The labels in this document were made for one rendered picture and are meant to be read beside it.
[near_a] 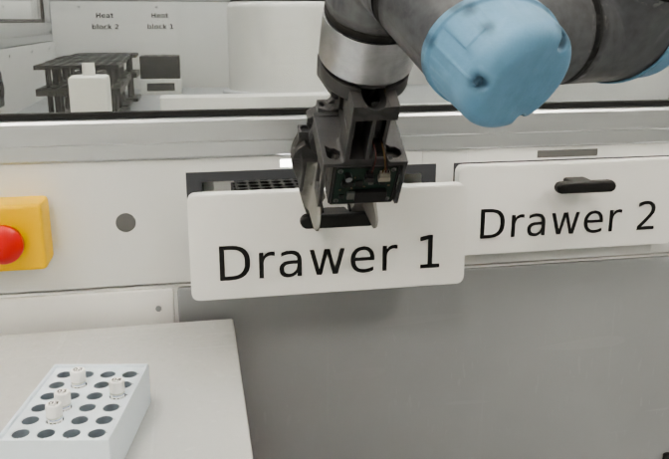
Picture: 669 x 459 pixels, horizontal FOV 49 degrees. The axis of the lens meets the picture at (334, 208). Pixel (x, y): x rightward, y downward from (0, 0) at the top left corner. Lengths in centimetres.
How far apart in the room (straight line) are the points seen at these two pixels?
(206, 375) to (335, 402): 26
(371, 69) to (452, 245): 30
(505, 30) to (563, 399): 73
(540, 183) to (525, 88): 49
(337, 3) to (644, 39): 21
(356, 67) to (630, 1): 19
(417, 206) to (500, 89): 36
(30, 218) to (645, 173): 72
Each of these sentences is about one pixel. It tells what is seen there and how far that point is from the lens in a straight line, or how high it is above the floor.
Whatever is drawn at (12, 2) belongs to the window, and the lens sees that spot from 86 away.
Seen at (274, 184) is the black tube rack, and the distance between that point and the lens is 91.
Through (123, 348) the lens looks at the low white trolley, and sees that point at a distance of 82.
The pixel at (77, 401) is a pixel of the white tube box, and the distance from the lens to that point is 65.
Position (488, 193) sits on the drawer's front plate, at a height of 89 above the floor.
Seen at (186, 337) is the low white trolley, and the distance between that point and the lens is 83.
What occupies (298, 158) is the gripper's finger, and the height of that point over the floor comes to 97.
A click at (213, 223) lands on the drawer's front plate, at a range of 74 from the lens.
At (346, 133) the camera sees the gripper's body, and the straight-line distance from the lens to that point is 58.
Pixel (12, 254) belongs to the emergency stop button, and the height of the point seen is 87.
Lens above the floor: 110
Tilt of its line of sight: 14 degrees down
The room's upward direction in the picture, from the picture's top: straight up
